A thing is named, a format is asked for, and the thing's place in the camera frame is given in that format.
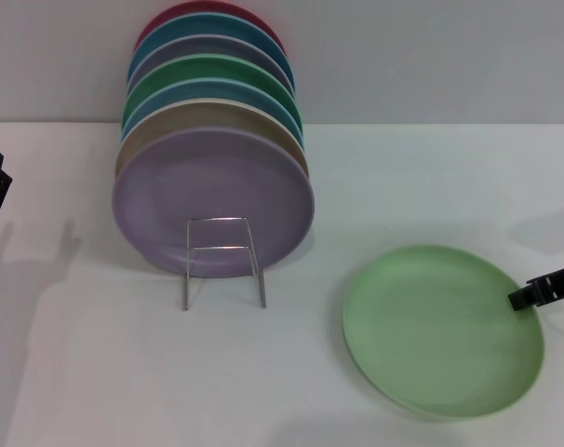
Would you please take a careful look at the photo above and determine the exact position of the dark green plate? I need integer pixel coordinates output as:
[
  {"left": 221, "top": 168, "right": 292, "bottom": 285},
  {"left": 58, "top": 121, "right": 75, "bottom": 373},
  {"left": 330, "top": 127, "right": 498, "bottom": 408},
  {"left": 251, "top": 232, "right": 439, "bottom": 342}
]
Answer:
[{"left": 121, "top": 53, "right": 304, "bottom": 132}]

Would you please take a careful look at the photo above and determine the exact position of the slate grey plate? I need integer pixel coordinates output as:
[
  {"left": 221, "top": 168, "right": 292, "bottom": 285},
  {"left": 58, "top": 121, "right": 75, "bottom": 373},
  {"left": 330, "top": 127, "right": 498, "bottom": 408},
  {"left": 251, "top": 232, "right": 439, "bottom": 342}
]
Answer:
[{"left": 126, "top": 34, "right": 296, "bottom": 93}]

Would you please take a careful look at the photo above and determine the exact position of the maroon red plate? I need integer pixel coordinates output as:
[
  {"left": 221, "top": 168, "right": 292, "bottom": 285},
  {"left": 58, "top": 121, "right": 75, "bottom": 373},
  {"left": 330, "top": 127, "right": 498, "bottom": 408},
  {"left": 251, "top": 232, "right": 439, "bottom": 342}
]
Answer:
[{"left": 133, "top": 0, "right": 289, "bottom": 55}]

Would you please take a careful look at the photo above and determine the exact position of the chrome wire plate rack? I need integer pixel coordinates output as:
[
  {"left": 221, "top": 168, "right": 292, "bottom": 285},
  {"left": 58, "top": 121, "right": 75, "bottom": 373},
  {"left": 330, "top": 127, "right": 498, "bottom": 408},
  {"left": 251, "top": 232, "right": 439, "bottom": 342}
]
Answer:
[{"left": 181, "top": 216, "right": 268, "bottom": 311}]

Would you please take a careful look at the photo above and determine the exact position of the light teal plate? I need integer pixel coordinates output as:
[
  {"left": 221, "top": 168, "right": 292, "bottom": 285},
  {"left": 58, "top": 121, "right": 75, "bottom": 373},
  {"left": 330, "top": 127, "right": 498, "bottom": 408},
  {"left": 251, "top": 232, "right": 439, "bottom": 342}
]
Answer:
[{"left": 120, "top": 76, "right": 306, "bottom": 142}]

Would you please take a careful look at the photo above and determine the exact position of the lavender plate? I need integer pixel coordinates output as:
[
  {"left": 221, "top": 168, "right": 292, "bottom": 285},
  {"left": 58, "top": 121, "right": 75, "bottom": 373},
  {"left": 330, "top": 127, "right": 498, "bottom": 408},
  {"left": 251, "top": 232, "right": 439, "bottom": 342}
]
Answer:
[{"left": 111, "top": 128, "right": 316, "bottom": 279}]

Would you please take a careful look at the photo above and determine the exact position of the light green plate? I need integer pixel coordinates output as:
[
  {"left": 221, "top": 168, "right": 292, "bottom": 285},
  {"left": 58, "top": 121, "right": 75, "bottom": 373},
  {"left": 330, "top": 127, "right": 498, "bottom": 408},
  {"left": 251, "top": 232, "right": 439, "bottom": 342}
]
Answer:
[{"left": 342, "top": 244, "right": 547, "bottom": 423}]

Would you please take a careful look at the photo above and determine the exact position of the dark teal blue plate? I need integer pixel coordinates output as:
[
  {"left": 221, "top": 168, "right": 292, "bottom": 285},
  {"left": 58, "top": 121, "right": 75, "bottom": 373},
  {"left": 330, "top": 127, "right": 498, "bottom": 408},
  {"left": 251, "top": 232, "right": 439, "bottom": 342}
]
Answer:
[{"left": 126, "top": 12, "right": 296, "bottom": 92}]

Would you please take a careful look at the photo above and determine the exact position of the beige plate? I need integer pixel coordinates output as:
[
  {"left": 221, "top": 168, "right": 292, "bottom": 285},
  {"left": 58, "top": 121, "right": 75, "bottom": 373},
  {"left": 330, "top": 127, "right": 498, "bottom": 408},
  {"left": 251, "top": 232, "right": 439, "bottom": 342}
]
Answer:
[{"left": 114, "top": 97, "right": 310, "bottom": 179}]

